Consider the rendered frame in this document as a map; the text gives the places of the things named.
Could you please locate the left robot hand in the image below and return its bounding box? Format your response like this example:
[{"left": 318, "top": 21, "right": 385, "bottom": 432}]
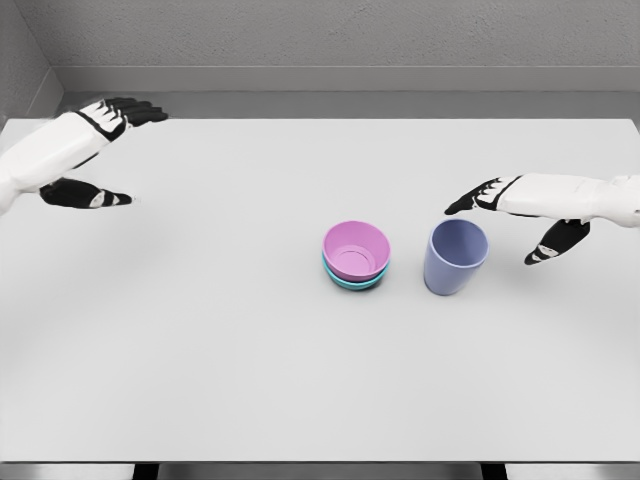
[{"left": 6, "top": 97, "right": 170, "bottom": 210}]

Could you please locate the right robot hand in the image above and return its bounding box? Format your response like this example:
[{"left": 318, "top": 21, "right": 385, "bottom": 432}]
[{"left": 443, "top": 173, "right": 612, "bottom": 266}]

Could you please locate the lavender blue cup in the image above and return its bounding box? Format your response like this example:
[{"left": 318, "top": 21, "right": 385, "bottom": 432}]
[{"left": 423, "top": 217, "right": 489, "bottom": 297}]

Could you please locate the pink bowl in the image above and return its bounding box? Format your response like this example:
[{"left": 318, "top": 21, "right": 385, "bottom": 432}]
[{"left": 321, "top": 220, "right": 392, "bottom": 281}]

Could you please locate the teal bowl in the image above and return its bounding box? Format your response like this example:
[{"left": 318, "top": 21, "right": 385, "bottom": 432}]
[{"left": 322, "top": 255, "right": 390, "bottom": 292}]

